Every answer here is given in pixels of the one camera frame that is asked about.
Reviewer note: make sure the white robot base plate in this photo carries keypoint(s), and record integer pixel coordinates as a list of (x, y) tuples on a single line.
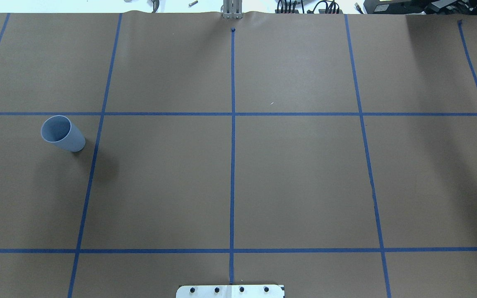
[(231, 291)]

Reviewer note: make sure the brown paper table cover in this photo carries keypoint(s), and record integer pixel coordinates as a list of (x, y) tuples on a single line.
[(335, 155)]

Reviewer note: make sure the blue plastic cup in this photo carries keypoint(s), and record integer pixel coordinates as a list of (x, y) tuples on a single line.
[(60, 131)]

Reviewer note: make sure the grey metal frame post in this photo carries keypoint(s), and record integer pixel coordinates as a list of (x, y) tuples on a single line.
[(232, 9)]

